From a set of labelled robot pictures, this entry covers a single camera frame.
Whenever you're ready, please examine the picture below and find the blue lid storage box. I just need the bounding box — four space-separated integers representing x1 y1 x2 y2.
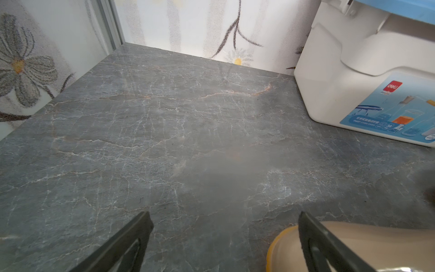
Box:
294 1 435 147

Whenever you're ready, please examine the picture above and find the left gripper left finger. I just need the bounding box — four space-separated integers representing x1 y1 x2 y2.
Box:
72 211 154 272

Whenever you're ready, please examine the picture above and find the tan rubber boot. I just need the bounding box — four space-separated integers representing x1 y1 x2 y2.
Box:
266 222 435 272

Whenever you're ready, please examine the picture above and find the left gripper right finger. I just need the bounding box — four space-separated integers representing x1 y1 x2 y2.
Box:
298 211 375 272

